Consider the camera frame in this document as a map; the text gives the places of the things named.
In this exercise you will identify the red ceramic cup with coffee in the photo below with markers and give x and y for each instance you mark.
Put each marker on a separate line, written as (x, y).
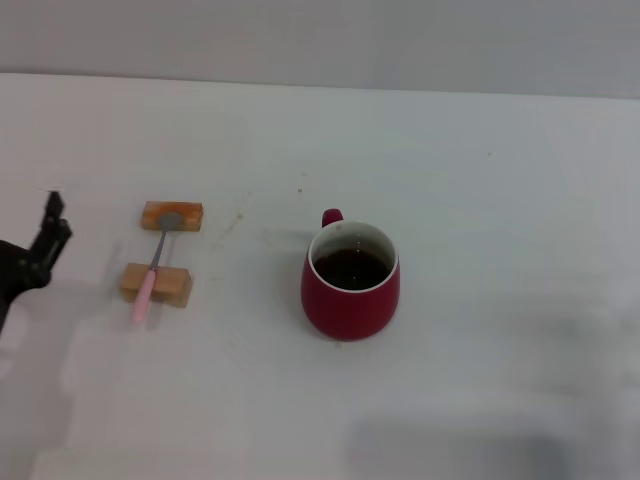
(350, 310)

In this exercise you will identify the orange stained wooden block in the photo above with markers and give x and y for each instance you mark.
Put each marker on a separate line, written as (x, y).
(189, 216)

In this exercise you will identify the plain light wooden block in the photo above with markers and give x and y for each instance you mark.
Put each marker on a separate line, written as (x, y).
(172, 285)

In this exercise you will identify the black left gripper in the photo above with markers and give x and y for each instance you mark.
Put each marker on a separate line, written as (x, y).
(20, 270)

